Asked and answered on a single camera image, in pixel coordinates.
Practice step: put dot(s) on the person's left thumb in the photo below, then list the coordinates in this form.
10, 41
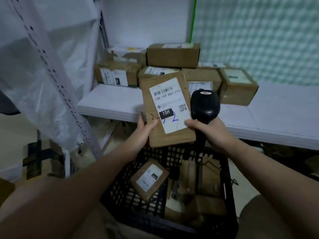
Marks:
151, 124

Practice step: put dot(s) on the black barcode scanner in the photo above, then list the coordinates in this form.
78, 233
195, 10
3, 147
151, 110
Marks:
205, 104

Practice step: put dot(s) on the person's left forearm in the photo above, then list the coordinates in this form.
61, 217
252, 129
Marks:
74, 194

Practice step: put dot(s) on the brown parcel white label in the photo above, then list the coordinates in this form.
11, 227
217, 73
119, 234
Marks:
172, 136

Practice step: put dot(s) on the black plastic crate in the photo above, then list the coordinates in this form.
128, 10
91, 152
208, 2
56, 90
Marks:
139, 216

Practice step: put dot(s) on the small square parcel white label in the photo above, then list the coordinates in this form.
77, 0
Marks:
149, 180

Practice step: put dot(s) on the dark metal shelf post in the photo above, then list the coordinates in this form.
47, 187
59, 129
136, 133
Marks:
104, 29

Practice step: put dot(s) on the person's olive shorts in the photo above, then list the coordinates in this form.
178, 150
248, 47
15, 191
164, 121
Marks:
261, 219

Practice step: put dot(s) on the person's right thumb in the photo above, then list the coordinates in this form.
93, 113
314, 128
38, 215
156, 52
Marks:
194, 123

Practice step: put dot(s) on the plain brown cardboard parcel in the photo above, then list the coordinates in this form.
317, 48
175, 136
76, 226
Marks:
188, 176
199, 209
210, 176

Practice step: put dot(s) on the person's right forearm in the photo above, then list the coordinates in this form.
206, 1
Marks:
276, 186

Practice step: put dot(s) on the white shelf board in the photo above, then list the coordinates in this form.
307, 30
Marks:
274, 119

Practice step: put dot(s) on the person's right hand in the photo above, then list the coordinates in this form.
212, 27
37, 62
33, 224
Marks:
216, 135

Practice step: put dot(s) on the cardboard box with black tape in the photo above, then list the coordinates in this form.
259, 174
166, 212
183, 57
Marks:
42, 159

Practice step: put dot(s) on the white perforated shelf upright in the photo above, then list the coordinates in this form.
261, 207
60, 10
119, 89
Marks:
62, 89

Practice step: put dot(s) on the pile of cardboard shipping boxes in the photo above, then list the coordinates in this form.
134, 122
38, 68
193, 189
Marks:
172, 57

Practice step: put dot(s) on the person's left hand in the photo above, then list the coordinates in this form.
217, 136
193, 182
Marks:
139, 141

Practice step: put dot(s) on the green vertical trim strip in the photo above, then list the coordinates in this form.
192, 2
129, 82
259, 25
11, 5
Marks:
193, 19

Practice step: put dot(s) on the translucent plastic sheet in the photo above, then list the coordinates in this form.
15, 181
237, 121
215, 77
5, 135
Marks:
30, 72

